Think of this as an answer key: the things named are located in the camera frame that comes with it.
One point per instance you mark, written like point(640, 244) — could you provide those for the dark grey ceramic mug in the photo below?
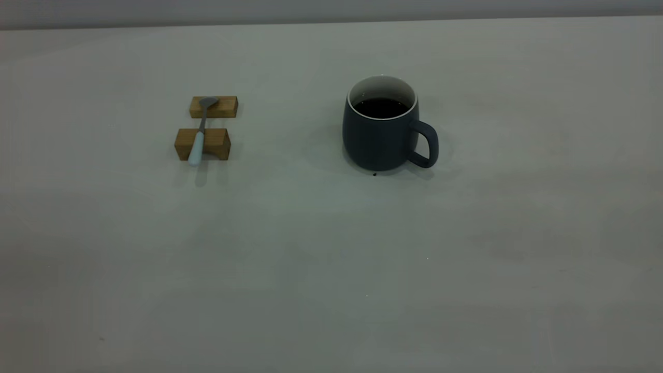
point(375, 145)

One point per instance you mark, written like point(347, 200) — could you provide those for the dark coffee liquid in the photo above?
point(382, 109)

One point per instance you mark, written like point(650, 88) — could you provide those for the arched wooden block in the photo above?
point(216, 142)

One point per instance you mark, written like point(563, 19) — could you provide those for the rectangular wooden block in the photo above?
point(227, 106)

